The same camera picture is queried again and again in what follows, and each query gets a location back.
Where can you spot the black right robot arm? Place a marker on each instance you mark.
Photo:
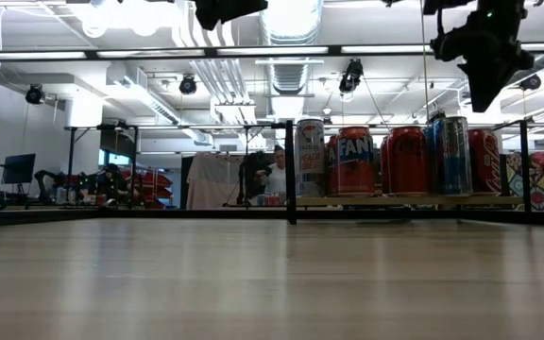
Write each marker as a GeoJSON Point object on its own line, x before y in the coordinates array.
{"type": "Point", "coordinates": [498, 11]}

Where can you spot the black ceiling-hung device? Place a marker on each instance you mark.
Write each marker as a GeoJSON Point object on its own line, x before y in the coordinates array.
{"type": "Point", "coordinates": [351, 75]}
{"type": "Point", "coordinates": [437, 113]}
{"type": "Point", "coordinates": [35, 94]}
{"type": "Point", "coordinates": [188, 85]}
{"type": "Point", "coordinates": [529, 82]}

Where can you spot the white Celsius can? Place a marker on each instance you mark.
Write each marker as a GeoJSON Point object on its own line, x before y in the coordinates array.
{"type": "Point", "coordinates": [310, 160]}

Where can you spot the black aluminium table frame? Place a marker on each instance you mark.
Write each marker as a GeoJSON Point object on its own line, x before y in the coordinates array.
{"type": "Point", "coordinates": [102, 213]}

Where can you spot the red Star Wars Coca-Cola can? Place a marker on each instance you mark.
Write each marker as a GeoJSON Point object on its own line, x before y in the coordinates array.
{"type": "Point", "coordinates": [485, 160]}

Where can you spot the beige cloth cover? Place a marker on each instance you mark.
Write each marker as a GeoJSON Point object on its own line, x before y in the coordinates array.
{"type": "Point", "coordinates": [213, 181]}

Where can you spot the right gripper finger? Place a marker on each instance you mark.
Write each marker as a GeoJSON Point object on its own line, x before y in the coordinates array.
{"type": "Point", "coordinates": [449, 47]}
{"type": "Point", "coordinates": [489, 85]}

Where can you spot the black background robot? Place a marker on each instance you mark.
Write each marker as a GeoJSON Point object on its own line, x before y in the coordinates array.
{"type": "Point", "coordinates": [111, 181]}

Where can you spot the black partition panel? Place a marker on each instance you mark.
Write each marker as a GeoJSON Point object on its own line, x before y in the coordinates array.
{"type": "Point", "coordinates": [504, 175]}

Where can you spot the silver ceiling air duct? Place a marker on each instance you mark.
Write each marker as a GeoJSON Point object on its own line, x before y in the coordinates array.
{"type": "Point", "coordinates": [291, 23]}

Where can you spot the red stacked bins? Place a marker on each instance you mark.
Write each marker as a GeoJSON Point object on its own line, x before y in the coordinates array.
{"type": "Point", "coordinates": [156, 186]}

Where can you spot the person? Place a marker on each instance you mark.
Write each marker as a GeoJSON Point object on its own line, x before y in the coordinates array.
{"type": "Point", "coordinates": [277, 177]}

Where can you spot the black computer monitor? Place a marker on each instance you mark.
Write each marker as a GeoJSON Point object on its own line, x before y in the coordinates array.
{"type": "Point", "coordinates": [19, 167]}

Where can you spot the black beam with light strips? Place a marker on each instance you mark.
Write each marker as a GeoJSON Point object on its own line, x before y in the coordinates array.
{"type": "Point", "coordinates": [91, 54]}

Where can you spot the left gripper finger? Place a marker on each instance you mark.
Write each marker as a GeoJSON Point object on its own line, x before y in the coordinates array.
{"type": "Point", "coordinates": [225, 9]}

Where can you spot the red Fanta strawberry can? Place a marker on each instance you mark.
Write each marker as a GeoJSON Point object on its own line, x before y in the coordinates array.
{"type": "Point", "coordinates": [352, 163]}

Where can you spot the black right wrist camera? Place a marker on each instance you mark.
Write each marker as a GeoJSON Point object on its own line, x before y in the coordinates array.
{"type": "Point", "coordinates": [442, 5]}

